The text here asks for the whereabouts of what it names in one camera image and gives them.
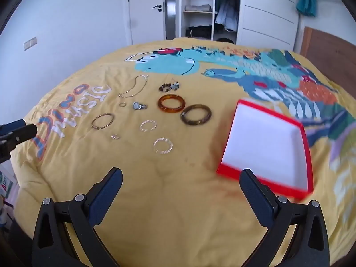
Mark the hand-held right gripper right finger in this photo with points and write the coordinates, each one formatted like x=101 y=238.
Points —
x=257 y=197

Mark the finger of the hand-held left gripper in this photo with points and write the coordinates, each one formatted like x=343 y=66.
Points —
x=12 y=126
x=25 y=133

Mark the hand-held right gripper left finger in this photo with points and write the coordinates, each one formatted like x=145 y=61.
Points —
x=107 y=192

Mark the red jewelry box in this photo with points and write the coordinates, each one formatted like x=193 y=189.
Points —
x=264 y=144

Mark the twisted silver hoop earring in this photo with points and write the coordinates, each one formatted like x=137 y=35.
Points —
x=141 y=126
x=155 y=146

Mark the thin silver bangle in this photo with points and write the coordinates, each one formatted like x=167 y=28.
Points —
x=92 y=123

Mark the amber resin bangle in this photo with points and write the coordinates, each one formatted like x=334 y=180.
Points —
x=161 y=104

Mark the printed cardboard carton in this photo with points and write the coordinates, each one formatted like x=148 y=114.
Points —
x=7 y=185

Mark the small silver stud earrings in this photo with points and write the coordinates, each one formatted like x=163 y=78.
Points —
x=114 y=136

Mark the yellow dinosaur printed blanket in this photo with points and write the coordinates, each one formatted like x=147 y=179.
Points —
x=167 y=178

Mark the olive brown bangle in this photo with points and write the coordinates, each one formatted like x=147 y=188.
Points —
x=184 y=117

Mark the wooden headboard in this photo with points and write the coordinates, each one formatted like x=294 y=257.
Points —
x=328 y=50

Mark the white door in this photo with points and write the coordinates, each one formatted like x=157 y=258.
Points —
x=144 y=19

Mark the folded black clothes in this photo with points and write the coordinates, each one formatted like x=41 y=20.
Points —
x=199 y=31

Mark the white wardrobe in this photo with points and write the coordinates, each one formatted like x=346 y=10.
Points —
x=264 y=11

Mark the hanging grey jacket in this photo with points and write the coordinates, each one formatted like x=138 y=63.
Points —
x=226 y=8

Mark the folded beige clothes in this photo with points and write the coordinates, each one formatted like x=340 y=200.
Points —
x=199 y=7

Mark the wall light switch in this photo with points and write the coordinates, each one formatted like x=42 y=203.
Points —
x=30 y=44

